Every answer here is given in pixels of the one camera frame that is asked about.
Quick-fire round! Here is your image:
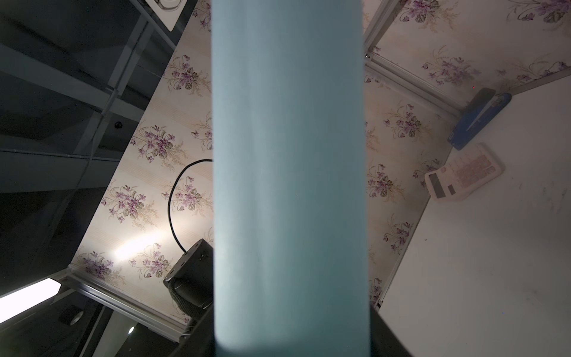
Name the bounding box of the pink desk calculator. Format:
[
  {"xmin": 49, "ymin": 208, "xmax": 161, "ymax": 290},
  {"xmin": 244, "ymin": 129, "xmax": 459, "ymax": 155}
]
[{"xmin": 425, "ymin": 143, "xmax": 505, "ymax": 202}]

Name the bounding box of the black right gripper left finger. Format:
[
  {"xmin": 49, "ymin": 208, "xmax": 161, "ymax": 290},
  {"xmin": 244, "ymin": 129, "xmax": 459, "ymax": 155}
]
[{"xmin": 170, "ymin": 306, "xmax": 216, "ymax": 357}]

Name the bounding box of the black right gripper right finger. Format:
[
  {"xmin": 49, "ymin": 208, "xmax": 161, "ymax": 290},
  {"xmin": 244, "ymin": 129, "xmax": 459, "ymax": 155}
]
[{"xmin": 370, "ymin": 307, "xmax": 413, "ymax": 357}]

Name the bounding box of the blue black stapler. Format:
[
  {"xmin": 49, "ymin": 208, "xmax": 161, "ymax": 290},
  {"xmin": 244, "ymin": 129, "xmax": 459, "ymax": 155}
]
[{"xmin": 448, "ymin": 88, "xmax": 512, "ymax": 150}]

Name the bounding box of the light blue paper sheet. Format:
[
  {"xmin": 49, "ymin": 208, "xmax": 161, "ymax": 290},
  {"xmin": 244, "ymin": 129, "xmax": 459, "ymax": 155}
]
[{"xmin": 211, "ymin": 1, "xmax": 370, "ymax": 356}]

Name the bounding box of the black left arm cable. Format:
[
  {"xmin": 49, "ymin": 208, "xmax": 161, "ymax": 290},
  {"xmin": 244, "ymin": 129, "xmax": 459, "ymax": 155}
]
[{"xmin": 167, "ymin": 158, "xmax": 214, "ymax": 254}]

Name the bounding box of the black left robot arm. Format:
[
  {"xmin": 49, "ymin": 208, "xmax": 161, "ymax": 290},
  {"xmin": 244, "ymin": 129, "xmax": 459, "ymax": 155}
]
[{"xmin": 163, "ymin": 239, "xmax": 214, "ymax": 321}]

